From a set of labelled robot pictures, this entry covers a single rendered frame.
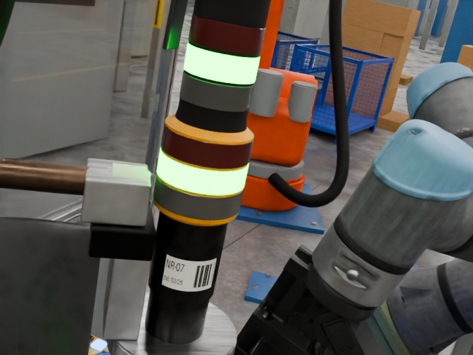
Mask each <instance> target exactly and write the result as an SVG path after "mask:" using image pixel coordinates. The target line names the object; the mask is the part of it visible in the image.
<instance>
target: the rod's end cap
mask: <svg viewBox="0 0 473 355"><path fill-rule="evenodd" d="M108 173H112V175H113V176H120V177H128V178H141V179H147V177H148V178H150V181H151V172H150V171H147V168H146V166H133V165H126V164H119V163H113V164H112V167H108Z"/></svg>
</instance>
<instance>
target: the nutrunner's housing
mask: <svg viewBox="0 0 473 355"><path fill-rule="evenodd" d="M227 224H228V223H226V224H224V225H217V226H198V225H190V224H186V223H181V222H179V221H176V220H173V219H171V218H169V217H167V216H166V215H164V214H163V213H161V212H160V211H159V216H158V224H157V229H156V242H155V247H154V252H153V258H152V261H151V269H150V274H149V288H150V292H149V300H148V305H147V310H146V318H145V328H146V330H147V331H148V332H149V334H150V335H152V336H153V337H155V338H156V339H158V340H160V341H163V342H167V343H171V344H186V343H190V342H193V341H195V340H197V339H198V338H199V337H200V336H201V335H202V333H203V328H204V324H205V320H206V314H207V310H208V304H209V300H210V298H211V297H212V296H213V293H214V289H215V283H216V280H217V273H218V269H219V265H220V259H221V255H222V248H223V244H224V240H225V235H226V231H227Z"/></svg>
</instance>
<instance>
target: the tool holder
mask: <svg viewBox="0 0 473 355"><path fill-rule="evenodd" d="M113 163H119V164H126V165H133V166H146V168H147V171H149V169H148V166H147V165H146V164H142V163H130V162H123V161H111V160H103V159H97V158H88V159H87V167H89V169H88V170H87V171H86V174H85V181H84V193H83V200H82V212H81V221H82V222H83V223H90V231H89V250H88V255H89V256H90V257H94V258H105V259H110V260H109V265H108V276H107V281H106V292H105V297H104V303H103V338H104V339H105V340H106V343H107V347H108V351H109V353H110V355H234V350H235V347H236V343H237V332H236V329H235V327H234V324H233V323H232V321H231V320H230V319H229V317H228V316H227V315H226V314H225V313H224V312H223V311H221V310H220V309H219V308H218V307H216V306H215V305H213V304H211V303H210V302H209V304H208V310H207V314H206V320H205V324H204V328H203V333H202V335H201V336H200V337H199V338H198V339H197V340H195V341H193V342H190V343H186V344H171V343H167V342H163V341H160V340H158V339H156V338H155V337H153V336H152V335H150V334H149V332H148V331H147V330H146V328H145V318H146V310H147V305H148V300H149V292H147V293H146V287H147V282H148V277H149V268H150V264H151V260H152V258H153V252H154V247H155V242H156V230H155V225H154V220H153V211H152V207H151V202H150V201H149V200H150V195H151V181H150V178H149V177H147V179H141V178H133V177H120V176H113V175H112V173H108V167H112V164H113Z"/></svg>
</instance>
